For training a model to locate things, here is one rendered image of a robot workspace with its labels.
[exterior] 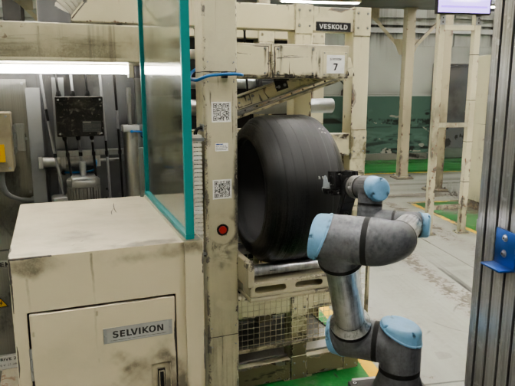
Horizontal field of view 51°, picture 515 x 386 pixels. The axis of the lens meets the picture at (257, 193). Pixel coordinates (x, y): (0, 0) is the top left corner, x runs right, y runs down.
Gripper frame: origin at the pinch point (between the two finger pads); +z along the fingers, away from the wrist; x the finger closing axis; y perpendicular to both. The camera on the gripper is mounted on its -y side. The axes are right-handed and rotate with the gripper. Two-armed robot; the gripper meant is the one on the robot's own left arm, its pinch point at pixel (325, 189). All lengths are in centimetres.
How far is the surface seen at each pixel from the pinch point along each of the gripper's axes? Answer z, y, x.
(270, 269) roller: 19.5, -31.0, 14.8
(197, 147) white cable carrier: 22.6, 17.4, 40.7
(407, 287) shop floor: 189, -102, -171
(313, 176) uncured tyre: 2.5, 5.0, 3.2
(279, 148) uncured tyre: 7.8, 15.7, 14.0
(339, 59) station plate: 43, 54, -32
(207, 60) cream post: 17, 48, 37
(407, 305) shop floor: 158, -105, -148
